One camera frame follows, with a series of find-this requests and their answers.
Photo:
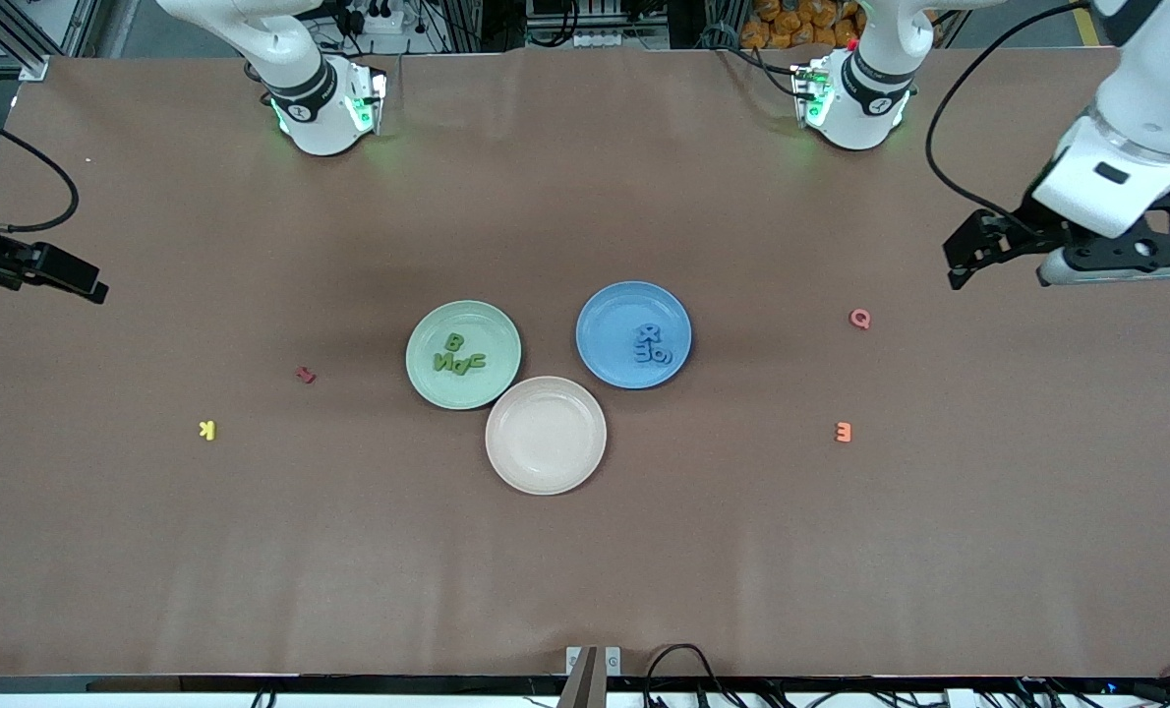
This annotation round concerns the blue foam letter X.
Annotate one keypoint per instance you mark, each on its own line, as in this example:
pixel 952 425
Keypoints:
pixel 649 333

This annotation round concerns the blue foam letter M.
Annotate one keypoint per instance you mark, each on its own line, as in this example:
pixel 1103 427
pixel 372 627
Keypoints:
pixel 641 355

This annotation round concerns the green foam letter N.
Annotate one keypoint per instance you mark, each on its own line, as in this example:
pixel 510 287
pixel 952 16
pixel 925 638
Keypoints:
pixel 440 364

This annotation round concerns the green foam letter B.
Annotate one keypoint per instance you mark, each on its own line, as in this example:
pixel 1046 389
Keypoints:
pixel 447 342

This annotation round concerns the green foam letter P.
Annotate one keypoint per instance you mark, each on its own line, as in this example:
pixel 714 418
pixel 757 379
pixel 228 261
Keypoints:
pixel 459 369

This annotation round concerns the green foam letter U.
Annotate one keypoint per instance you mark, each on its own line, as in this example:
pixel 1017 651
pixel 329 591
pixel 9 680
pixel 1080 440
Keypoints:
pixel 480 356

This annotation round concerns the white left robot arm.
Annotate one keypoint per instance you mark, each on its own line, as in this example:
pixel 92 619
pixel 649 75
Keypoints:
pixel 1165 88

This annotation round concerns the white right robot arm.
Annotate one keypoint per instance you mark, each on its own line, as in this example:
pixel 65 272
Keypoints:
pixel 290 59

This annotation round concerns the pink foam letter Q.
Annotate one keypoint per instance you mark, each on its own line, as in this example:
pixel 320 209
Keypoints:
pixel 853 319

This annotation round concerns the yellow foam letter K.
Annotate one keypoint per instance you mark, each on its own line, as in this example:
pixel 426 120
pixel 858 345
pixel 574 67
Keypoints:
pixel 210 430

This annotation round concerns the pile of orange objects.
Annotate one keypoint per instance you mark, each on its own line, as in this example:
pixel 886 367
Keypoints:
pixel 791 25

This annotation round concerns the blue plate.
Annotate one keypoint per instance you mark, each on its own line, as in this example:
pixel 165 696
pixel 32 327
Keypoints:
pixel 605 324

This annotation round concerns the white power strip with plugs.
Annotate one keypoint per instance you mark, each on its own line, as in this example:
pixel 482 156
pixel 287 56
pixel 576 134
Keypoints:
pixel 369 15

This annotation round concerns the green plate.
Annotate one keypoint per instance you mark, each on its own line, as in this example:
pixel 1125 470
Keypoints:
pixel 487 324

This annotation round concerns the small white power strip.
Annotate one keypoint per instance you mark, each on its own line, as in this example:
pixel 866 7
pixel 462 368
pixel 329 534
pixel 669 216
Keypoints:
pixel 595 39

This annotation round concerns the beige plate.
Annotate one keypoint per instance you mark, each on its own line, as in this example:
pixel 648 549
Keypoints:
pixel 546 436

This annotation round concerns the aluminium frame profile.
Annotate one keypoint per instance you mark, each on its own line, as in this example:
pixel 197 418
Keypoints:
pixel 34 69

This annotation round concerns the grey metal table bracket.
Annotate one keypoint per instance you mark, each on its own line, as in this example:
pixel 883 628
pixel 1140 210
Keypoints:
pixel 613 661

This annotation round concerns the grey camera post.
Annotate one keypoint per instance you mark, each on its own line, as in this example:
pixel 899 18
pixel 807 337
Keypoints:
pixel 580 688

